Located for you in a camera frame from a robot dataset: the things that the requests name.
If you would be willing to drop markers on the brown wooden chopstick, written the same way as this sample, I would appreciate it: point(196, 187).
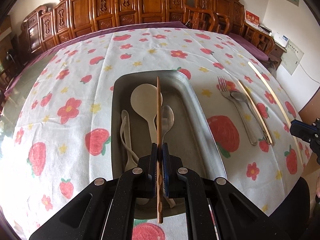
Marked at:
point(158, 117)

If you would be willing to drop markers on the carved wooden armchair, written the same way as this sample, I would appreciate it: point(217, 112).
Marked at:
point(225, 7)

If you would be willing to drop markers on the rectangular metal tray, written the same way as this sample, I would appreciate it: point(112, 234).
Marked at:
point(187, 120)

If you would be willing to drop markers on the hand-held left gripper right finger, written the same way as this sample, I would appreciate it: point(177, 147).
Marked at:
point(166, 165)

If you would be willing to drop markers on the white box on side table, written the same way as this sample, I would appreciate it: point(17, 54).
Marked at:
point(282, 38)

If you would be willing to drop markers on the metal fork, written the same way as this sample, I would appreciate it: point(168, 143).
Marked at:
point(224, 92)

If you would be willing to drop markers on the white electrical box cover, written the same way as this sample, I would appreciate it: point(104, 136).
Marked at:
point(292, 57)

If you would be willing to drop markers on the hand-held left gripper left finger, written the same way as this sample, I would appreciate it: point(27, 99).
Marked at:
point(154, 162)

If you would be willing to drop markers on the metal spoon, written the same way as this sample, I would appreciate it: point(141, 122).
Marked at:
point(168, 120)
point(238, 97)

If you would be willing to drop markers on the white plastic fork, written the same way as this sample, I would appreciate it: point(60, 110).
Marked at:
point(125, 126)

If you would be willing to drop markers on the white tissue box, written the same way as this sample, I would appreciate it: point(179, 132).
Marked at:
point(265, 30)

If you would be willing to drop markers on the white rice spoon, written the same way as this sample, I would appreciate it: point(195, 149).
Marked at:
point(143, 102)

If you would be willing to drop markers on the carved wooden long sofa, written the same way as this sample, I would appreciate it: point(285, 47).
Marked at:
point(110, 7)

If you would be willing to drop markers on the pale bamboo chopstick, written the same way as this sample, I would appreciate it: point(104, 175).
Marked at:
point(254, 67)
point(255, 110)
point(280, 105)

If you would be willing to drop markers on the person's right forearm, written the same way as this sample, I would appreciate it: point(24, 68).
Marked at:
point(317, 190)

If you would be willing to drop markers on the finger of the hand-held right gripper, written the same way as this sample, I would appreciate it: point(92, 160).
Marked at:
point(301, 127)

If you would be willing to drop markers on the strawberry flower print tablecloth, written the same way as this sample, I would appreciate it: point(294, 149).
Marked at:
point(75, 80)

